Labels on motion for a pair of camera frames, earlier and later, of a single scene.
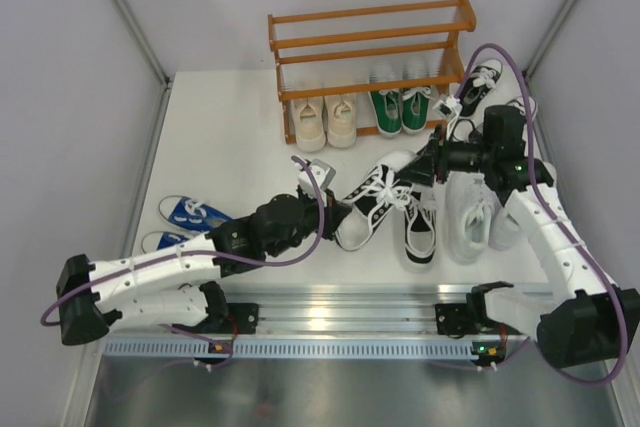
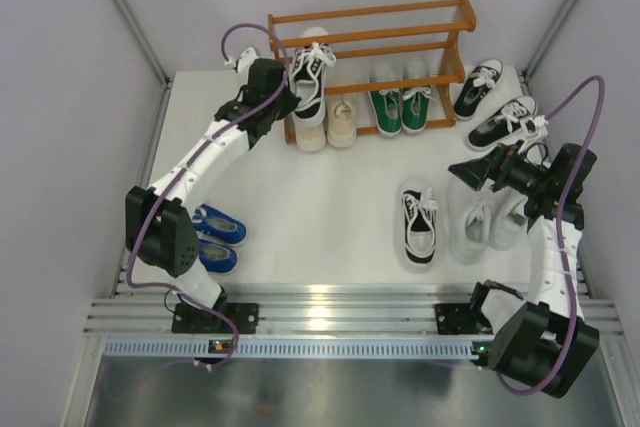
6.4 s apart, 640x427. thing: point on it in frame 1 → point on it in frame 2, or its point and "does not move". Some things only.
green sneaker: [386, 107] does not move
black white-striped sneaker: [372, 200] → [307, 72]
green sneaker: [415, 109] does not move
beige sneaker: [341, 119] does not move
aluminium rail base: [387, 314] does not move
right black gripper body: [463, 156] → [518, 174]
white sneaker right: [505, 231] does not move
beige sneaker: [310, 123] does not move
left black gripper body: [310, 219] → [283, 105]
